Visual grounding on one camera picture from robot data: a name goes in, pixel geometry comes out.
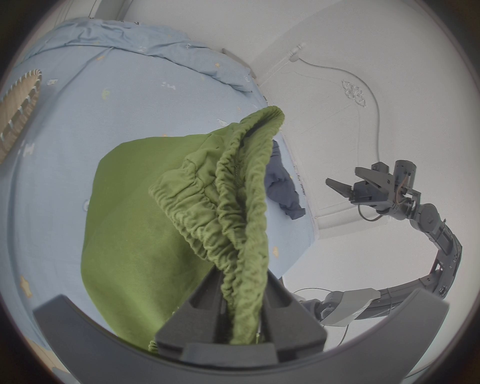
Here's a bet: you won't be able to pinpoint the pale blue quilt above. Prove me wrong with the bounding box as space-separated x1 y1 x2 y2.
22 19 256 92

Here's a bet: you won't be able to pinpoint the bed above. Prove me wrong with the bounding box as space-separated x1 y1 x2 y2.
0 17 398 353

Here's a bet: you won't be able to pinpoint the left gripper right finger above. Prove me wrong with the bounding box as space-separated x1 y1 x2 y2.
262 275 328 354

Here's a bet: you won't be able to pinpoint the dark blue garment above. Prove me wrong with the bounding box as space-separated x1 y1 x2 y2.
264 140 306 220

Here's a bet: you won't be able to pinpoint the round woven basket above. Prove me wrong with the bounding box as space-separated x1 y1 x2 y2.
0 69 43 163

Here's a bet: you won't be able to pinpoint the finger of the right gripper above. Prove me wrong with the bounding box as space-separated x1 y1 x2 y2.
355 167 390 185
325 178 356 198

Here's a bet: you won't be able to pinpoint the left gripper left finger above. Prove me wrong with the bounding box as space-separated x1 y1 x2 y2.
155 268 226 354

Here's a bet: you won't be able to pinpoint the black cable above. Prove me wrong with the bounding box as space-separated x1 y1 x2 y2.
357 203 388 223

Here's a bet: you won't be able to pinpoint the green trousers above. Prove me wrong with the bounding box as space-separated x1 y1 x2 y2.
80 106 286 353

